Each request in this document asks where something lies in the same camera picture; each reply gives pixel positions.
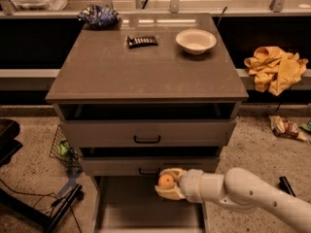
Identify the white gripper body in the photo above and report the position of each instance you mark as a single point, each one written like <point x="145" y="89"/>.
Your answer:
<point x="191" y="183"/>

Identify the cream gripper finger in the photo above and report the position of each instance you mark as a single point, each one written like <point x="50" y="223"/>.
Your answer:
<point x="171" y="193"/>
<point x="177" y="173"/>

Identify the orange fruit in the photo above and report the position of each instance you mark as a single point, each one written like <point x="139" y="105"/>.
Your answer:
<point x="166" y="181"/>

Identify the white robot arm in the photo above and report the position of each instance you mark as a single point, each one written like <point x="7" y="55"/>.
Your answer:
<point x="238" y="190"/>

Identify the top grey drawer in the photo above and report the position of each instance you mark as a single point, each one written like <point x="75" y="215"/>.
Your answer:
<point x="148" y="133"/>

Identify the grey drawer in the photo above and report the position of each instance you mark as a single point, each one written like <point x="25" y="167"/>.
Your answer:
<point x="148" y="133"/>
<point x="135" y="166"/>

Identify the bottom open drawer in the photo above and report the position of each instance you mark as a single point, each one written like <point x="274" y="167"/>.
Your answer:
<point x="131" y="205"/>

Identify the middle grey drawer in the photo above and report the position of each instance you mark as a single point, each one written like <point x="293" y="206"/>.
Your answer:
<point x="135" y="166"/>

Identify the grey drawer cabinet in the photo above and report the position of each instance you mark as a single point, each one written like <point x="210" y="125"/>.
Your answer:
<point x="103" y="79"/>

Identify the black base leg right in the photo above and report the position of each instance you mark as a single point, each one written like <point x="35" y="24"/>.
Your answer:
<point x="285" y="185"/>

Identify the black base leg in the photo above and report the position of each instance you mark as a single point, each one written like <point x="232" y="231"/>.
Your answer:
<point x="49" y="218"/>
<point x="285" y="185"/>

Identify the brown snack bag on floor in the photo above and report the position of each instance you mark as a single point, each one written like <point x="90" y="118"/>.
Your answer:
<point x="286" y="129"/>

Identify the green item on floor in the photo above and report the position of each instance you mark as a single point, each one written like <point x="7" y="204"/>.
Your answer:
<point x="306" y="126"/>

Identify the white bowl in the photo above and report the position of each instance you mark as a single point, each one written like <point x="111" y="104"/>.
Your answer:
<point x="196" y="41"/>

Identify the black snack bar wrapper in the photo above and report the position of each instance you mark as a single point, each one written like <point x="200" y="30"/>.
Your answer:
<point x="144" y="41"/>

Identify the yellow crumpled cloth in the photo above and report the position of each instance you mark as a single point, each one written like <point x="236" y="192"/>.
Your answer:
<point x="275" y="70"/>

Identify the black base leg left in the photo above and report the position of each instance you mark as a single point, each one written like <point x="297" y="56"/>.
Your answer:
<point x="49" y="218"/>

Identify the blue chip bag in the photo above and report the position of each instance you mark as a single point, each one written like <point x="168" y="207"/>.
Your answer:
<point x="99" y="17"/>

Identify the wire basket with green item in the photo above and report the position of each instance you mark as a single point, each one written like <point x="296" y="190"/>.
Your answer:
<point x="62" y="152"/>

